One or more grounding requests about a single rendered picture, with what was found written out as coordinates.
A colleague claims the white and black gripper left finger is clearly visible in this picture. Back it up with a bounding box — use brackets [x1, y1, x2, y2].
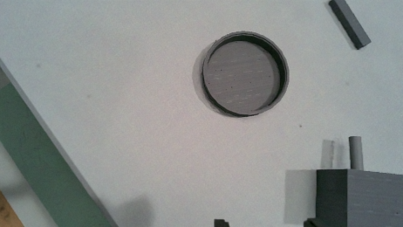
[214, 219, 230, 227]

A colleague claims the grey cylinder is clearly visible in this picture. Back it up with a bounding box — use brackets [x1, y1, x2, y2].
[348, 136, 364, 170]

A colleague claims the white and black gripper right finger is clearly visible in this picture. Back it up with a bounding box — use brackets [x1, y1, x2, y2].
[303, 218, 329, 227]

